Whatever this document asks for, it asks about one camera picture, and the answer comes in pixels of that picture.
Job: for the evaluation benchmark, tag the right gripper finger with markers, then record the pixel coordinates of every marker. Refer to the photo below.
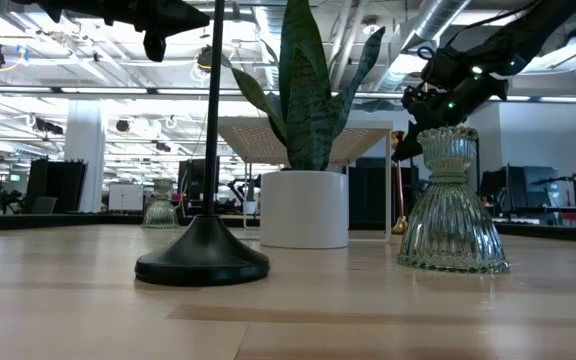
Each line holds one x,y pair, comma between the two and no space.
410,142

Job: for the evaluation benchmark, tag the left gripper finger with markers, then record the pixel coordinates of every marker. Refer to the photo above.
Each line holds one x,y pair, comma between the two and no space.
183,28
183,14

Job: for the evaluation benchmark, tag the gold candlestick holder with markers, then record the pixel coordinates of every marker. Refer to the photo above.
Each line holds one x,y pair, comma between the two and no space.
400,225

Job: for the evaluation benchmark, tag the clear ribbed glass vase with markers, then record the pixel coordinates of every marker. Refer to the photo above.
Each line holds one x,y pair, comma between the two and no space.
450,225

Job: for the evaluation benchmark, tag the black candlestick holder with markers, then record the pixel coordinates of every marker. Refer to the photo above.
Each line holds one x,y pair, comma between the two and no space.
203,255

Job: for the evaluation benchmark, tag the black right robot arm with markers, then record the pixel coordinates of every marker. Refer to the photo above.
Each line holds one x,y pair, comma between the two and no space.
533,35

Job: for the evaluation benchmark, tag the green ribbed glass candle holder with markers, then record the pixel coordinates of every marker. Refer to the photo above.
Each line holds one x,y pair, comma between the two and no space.
160,215

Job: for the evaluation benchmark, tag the white perforated metal shelf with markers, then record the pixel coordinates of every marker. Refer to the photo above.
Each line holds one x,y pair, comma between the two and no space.
363,125

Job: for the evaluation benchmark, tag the black low partition cabinet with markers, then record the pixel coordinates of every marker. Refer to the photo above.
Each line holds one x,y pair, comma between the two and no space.
368,195

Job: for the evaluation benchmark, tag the green snake plant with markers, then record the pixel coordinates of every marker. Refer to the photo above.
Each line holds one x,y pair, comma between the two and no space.
308,125

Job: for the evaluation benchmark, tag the black computer monitors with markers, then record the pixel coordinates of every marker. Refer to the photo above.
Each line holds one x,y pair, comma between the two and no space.
528,187

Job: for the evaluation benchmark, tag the white round plant pot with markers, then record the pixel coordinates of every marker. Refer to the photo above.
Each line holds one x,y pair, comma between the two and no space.
303,210

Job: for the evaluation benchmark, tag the white building column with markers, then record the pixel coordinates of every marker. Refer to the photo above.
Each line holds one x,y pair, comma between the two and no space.
84,155

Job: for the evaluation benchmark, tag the black display screen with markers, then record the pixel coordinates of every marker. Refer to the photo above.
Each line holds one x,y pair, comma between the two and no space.
190,180

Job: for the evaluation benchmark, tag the small white cup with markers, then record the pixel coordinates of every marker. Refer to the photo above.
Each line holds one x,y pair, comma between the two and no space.
250,208

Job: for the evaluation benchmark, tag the white office cabinet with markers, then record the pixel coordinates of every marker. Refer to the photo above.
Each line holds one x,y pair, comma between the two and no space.
125,197

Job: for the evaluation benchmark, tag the black office cabinet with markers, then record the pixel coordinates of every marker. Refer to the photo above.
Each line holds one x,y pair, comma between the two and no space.
60,185

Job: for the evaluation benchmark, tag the silver ventilation duct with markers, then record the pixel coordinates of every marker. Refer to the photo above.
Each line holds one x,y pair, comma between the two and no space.
438,20

